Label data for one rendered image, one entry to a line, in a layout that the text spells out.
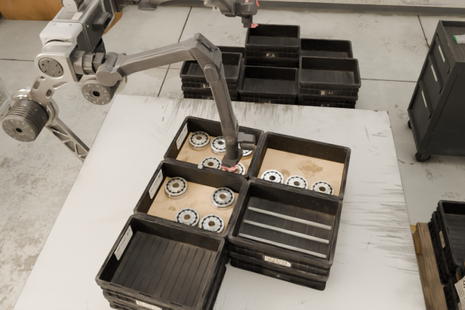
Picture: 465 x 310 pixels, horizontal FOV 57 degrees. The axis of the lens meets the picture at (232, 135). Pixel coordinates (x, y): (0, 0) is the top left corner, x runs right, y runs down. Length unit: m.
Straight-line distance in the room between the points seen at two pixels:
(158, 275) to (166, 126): 0.96
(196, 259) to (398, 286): 0.81
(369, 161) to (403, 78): 1.87
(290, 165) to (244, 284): 0.58
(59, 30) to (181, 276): 1.02
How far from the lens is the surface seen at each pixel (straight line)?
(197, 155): 2.07
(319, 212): 1.88
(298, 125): 2.40
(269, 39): 3.45
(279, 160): 2.03
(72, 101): 3.90
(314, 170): 2.01
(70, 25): 1.74
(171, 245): 1.79
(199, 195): 1.91
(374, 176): 2.22
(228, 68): 3.13
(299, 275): 1.79
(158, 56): 1.49
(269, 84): 3.16
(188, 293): 1.69
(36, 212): 3.18
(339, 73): 3.15
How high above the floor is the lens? 2.36
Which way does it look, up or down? 45 degrees down
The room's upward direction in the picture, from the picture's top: 2 degrees counter-clockwise
